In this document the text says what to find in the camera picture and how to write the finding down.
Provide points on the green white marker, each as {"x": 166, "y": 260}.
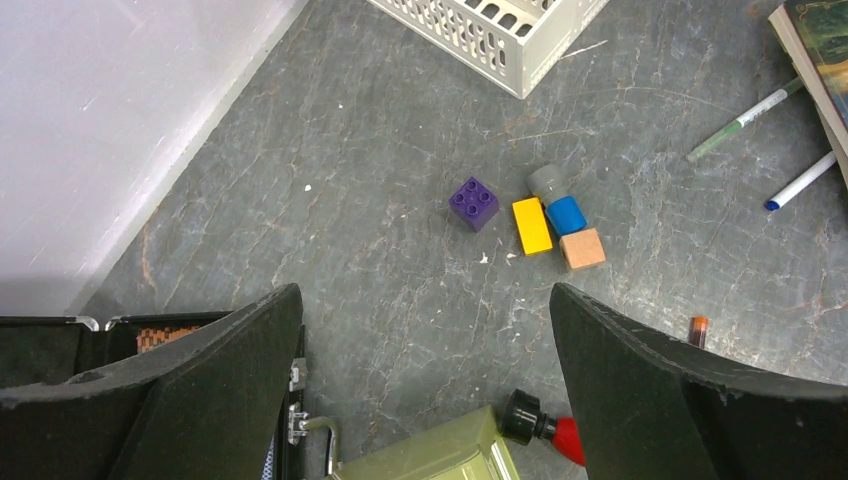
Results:
{"x": 746, "y": 118}

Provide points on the black poker chip case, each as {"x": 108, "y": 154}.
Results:
{"x": 204, "y": 406}

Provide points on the purple cube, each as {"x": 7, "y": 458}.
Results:
{"x": 474, "y": 203}

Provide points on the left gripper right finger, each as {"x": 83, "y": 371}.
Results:
{"x": 650, "y": 406}

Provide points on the wooden cube block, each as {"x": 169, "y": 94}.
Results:
{"x": 582, "y": 249}

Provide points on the grey cylinder block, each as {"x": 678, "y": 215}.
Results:
{"x": 548, "y": 184}

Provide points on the red pen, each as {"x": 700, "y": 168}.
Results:
{"x": 698, "y": 330}

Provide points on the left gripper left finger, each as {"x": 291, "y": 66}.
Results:
{"x": 51, "y": 350}

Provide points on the blue capped white marker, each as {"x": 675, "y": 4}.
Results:
{"x": 800, "y": 183}

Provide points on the green drawer cabinet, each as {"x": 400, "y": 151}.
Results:
{"x": 468, "y": 447}

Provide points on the Animal Farm book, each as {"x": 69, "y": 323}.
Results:
{"x": 814, "y": 35}

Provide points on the blue cylinder block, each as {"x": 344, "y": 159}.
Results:
{"x": 565, "y": 216}

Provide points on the white file organizer rack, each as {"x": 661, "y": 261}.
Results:
{"x": 514, "y": 44}

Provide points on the yellow eraser block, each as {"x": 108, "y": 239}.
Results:
{"x": 532, "y": 226}

